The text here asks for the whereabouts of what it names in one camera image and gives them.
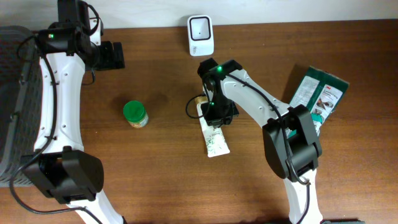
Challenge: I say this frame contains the white bamboo print tube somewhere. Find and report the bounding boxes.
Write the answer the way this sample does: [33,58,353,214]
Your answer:
[195,95,231,159]

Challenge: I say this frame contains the green lid jar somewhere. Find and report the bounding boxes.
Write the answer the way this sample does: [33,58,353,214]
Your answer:
[123,101,149,128]

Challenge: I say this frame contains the green 3M gloves package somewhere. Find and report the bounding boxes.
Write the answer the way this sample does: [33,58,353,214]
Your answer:
[289,67,349,136]

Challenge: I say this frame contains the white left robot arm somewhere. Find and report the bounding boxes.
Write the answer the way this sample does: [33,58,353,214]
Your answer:
[21,1,125,223]

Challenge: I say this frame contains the white barcode scanner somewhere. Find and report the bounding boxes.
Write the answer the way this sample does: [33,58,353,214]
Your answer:
[187,15,215,57]

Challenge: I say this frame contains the dark grey plastic basket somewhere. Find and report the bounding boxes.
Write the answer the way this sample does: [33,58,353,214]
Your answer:
[1,26,43,188]

